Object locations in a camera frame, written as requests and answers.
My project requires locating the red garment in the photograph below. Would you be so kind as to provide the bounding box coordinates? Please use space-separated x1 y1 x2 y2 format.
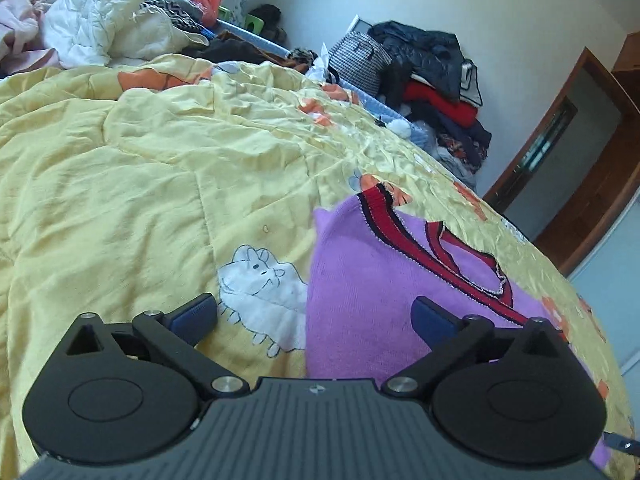
402 82 479 128

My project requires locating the green plastic stool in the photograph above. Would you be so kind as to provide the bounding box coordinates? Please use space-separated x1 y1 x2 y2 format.
220 7 266 36

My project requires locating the houndstooth bag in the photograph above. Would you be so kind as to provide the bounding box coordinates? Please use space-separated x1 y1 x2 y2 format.
327 31 393 97

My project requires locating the black backpack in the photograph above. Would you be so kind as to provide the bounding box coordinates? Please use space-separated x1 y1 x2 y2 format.
247 4 289 43

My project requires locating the yellow flower-print blanket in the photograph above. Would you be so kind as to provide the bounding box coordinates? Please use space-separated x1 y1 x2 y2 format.
0 52 633 480

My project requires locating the wooden door frame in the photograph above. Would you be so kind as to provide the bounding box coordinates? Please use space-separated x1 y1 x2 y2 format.
482 32 640 277

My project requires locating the blue quilted bed cover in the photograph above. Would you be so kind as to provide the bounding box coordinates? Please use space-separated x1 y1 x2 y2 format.
202 19 292 59

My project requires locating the pile of folded clothes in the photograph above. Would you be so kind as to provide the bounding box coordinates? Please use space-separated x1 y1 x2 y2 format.
410 102 493 188

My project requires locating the pink cloth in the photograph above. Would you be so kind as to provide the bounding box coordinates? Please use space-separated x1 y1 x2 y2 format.
0 0 62 79

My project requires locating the black puffer jacket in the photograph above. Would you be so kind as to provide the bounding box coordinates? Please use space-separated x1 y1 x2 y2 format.
370 21 476 102

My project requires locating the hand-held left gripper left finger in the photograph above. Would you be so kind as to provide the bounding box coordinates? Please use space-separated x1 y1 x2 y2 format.
65 292 251 398

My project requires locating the white garment with black trim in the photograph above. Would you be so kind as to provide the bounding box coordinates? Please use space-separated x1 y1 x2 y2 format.
457 59 484 107

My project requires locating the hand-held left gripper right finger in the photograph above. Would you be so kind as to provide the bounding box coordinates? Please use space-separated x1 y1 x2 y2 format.
382 296 571 395

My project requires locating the purple sweater with red trim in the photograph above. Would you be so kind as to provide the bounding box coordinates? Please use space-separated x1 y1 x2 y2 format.
305 182 613 471

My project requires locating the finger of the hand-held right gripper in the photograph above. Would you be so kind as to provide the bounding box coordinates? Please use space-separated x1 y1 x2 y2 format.
602 431 640 457

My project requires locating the zigzag patterned cloth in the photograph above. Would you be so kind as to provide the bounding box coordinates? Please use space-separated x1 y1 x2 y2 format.
140 0 202 34

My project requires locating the white quilted jacket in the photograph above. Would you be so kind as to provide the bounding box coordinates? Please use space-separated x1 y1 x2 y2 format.
42 0 201 69

